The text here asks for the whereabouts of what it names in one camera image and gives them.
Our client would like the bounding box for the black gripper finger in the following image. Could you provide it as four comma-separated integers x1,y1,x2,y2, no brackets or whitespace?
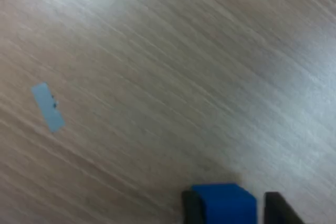
181,189,208,224
263,191,308,224

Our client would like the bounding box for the small blue cube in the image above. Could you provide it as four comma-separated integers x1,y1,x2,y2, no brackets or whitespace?
191,183,257,224

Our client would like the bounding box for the pale blue tape piece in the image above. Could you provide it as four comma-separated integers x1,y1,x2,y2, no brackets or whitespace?
30,82,66,133

